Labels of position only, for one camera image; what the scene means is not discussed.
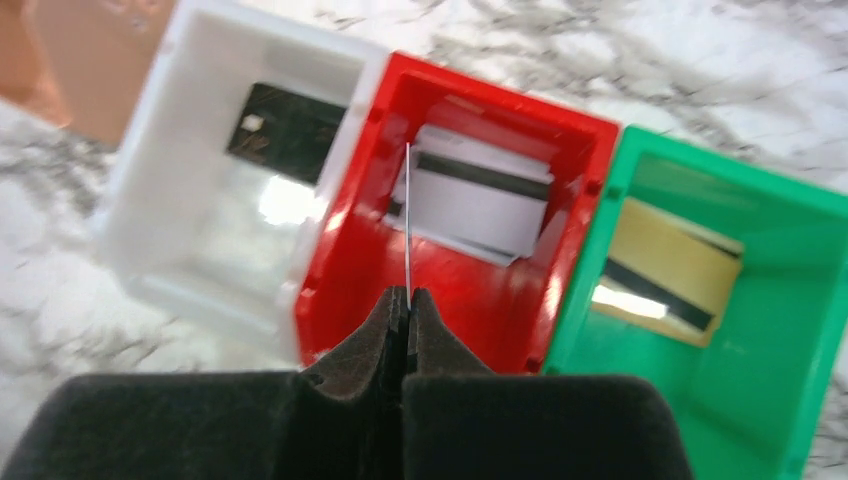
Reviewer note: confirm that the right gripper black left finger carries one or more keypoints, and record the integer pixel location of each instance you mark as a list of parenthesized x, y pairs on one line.
[(338, 419)]

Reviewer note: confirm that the green plastic bin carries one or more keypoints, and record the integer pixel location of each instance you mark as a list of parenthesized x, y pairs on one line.
[(747, 403)]

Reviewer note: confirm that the black credit card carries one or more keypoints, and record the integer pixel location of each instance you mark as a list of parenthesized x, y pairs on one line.
[(286, 132)]

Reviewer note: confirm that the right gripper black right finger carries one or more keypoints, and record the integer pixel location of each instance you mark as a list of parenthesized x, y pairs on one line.
[(463, 421)]

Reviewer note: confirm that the peach plastic file organizer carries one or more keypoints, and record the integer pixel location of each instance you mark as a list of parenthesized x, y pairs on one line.
[(80, 65)]

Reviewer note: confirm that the red plastic bin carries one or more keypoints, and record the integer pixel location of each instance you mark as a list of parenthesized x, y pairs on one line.
[(505, 314)]

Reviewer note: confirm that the gold credit card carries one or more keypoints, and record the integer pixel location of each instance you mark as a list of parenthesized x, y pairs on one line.
[(667, 274)]

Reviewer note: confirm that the white striped card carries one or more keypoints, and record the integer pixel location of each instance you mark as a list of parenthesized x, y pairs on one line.
[(407, 232)]

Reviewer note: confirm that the white VIP card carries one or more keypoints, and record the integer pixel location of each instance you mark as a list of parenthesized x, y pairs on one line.
[(473, 197)]

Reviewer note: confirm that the white plastic bin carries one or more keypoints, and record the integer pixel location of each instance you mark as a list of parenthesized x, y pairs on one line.
[(199, 232)]

